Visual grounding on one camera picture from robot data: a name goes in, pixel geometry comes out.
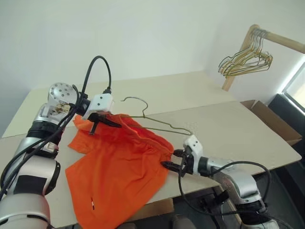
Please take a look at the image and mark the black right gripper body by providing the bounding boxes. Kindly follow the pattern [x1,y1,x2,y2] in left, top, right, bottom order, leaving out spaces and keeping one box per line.
[179,146,194,178]

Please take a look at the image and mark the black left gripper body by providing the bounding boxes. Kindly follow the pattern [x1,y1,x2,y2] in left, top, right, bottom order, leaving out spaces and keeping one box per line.
[89,111,112,123]

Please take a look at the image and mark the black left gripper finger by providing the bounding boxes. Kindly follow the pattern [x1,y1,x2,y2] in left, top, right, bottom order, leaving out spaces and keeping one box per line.
[102,116,122,128]
[90,120,99,136]

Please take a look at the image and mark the olive wire hanger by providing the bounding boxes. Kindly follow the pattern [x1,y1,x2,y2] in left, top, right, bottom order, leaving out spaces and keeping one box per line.
[120,96,193,137]

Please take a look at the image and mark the orange shorts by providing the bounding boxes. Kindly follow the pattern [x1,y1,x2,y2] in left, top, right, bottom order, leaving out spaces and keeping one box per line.
[65,114,175,229]

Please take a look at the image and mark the flat cardboard sheet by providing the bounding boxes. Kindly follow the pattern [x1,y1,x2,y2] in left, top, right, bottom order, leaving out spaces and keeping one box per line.
[132,198,175,222]

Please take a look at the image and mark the wooden clothes rack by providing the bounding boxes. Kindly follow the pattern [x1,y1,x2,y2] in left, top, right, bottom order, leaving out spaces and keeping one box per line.
[221,23,305,92]

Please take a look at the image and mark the open cardboard box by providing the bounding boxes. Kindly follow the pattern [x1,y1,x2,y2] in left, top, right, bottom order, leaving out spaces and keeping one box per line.
[240,99,303,146]

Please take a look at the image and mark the black bulky furniture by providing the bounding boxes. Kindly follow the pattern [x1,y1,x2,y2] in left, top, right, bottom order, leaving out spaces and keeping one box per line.
[267,93,305,158]

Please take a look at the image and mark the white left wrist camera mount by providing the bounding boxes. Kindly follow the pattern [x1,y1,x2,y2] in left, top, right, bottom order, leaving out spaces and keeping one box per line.
[82,94,116,120]

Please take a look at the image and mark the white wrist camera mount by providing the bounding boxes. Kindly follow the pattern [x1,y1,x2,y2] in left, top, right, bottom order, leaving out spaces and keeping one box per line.
[82,94,116,120]
[183,135,204,176]

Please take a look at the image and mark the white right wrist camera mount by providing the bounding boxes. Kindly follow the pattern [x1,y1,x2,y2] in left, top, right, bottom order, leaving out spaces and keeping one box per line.
[183,135,204,176]

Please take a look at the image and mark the black table frame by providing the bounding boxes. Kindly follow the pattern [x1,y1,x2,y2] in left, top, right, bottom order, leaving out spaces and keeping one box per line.
[173,183,241,229]

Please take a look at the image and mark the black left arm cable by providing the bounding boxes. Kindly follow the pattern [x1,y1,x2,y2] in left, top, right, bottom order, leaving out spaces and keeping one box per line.
[0,55,113,198]

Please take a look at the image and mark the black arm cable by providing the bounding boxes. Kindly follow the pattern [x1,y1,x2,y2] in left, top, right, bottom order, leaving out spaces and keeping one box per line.
[0,55,113,198]
[178,161,296,229]

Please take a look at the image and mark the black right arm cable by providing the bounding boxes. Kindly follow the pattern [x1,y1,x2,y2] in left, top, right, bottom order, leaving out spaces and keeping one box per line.
[178,161,296,229]

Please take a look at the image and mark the bunch of hanging wire hangers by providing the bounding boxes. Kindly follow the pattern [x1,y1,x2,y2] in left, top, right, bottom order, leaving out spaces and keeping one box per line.
[220,30,272,76]

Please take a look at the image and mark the grey wire hanger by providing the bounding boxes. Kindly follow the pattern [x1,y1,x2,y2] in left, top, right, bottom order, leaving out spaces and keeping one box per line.
[218,30,271,73]

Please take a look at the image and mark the wire clothes hangers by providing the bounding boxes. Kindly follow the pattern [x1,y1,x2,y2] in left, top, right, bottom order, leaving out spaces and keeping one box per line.
[223,31,274,78]

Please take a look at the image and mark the white window frame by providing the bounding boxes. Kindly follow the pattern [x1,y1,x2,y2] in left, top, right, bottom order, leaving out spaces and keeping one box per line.
[283,58,305,102]

